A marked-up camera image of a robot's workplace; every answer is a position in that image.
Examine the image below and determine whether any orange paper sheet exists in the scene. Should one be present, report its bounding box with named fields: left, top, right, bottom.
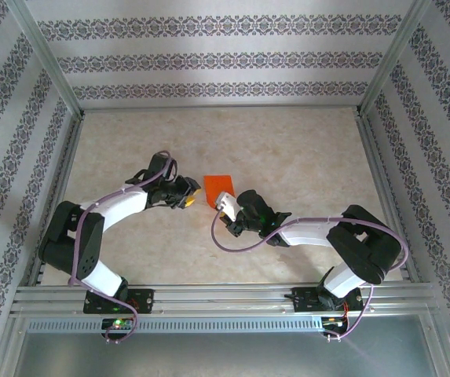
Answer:
left=203, top=174, right=236, bottom=209

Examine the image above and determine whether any grey metal sheet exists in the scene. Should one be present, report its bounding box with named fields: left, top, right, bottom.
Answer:
left=12, top=331, right=437, bottom=377

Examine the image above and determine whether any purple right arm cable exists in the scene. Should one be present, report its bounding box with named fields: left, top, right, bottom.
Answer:
left=211, top=210, right=410, bottom=342

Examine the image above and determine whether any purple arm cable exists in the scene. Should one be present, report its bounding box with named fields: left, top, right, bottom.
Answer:
left=211, top=210, right=410, bottom=342
left=68, top=150, right=178, bottom=346

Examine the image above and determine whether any aluminium rear rail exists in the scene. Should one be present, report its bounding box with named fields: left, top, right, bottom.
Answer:
left=79, top=102, right=365, bottom=115

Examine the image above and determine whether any aluminium mounting rail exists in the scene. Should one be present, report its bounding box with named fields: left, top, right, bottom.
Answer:
left=10, top=284, right=440, bottom=315

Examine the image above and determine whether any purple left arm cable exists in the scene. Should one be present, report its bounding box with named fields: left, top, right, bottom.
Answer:
left=68, top=150, right=178, bottom=346

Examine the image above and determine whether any aluminium side rail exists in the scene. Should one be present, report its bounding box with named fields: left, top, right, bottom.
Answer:
left=26, top=112, right=86, bottom=287
left=352, top=109, right=422, bottom=284

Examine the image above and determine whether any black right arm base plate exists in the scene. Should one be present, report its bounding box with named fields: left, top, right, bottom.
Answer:
left=293, top=286, right=365, bottom=314

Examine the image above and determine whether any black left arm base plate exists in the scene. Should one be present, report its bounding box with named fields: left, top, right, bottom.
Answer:
left=82, top=288, right=155, bottom=315

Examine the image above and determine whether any grey slotted cable duct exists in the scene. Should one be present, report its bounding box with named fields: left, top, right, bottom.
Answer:
left=26, top=317, right=324, bottom=333

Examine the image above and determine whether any aluminium frame post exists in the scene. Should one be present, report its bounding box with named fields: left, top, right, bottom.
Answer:
left=360, top=0, right=434, bottom=115
left=4, top=0, right=86, bottom=117

